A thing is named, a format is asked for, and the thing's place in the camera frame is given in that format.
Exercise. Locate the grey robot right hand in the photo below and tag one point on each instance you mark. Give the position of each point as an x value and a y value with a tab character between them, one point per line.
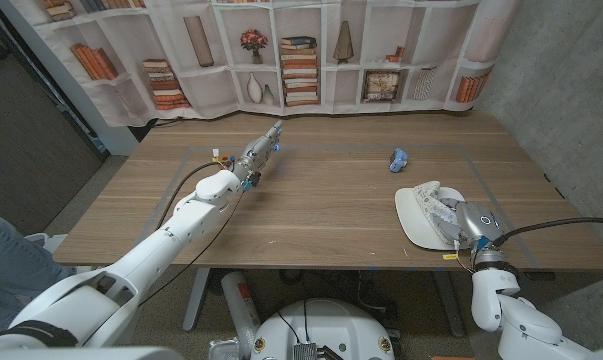
478	225

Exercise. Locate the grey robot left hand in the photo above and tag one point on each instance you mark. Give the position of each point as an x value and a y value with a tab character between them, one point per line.
256	152

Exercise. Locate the white patterned cloth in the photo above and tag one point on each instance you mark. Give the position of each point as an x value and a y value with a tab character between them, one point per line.
426	195

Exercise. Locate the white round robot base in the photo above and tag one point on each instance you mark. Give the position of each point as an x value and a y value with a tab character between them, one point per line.
331	325

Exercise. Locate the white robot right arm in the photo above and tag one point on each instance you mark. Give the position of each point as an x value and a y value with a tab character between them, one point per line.
526	325

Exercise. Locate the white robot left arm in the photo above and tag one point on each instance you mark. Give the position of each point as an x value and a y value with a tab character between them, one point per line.
161	250

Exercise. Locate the white paper plate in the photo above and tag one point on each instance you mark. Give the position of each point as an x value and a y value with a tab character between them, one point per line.
411	220

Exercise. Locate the printed bookshelf backdrop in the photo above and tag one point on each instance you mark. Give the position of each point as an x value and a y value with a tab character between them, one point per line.
231	95

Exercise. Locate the grey table leg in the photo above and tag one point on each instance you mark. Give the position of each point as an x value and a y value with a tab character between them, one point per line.
196	300
448	305

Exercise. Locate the white roll with orange label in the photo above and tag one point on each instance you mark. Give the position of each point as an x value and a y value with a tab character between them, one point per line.
238	300

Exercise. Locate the foil tray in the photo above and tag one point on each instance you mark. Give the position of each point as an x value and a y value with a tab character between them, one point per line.
226	350

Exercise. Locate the person's leg in jeans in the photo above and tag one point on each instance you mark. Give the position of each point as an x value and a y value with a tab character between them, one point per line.
11	270

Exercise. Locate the small blue toy camera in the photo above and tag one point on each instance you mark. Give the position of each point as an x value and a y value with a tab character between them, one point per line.
397	161

